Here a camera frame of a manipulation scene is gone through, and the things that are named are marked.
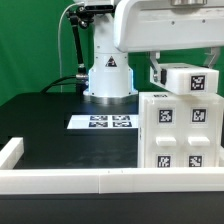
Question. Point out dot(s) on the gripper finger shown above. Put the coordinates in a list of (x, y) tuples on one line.
[(159, 74), (212, 57)]

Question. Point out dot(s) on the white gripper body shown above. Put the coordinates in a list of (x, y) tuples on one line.
[(156, 25)]

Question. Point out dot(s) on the small white cabinet top block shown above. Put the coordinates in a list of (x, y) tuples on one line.
[(183, 79)]

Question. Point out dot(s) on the white cabinet body box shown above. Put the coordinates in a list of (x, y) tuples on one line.
[(146, 118)]

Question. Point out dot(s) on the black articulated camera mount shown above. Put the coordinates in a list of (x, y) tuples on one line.
[(79, 36)]

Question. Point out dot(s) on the flat white tagged base plate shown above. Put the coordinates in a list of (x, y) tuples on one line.
[(103, 122)]

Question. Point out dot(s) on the white U-shaped fence frame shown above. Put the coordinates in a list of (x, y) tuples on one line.
[(100, 181)]

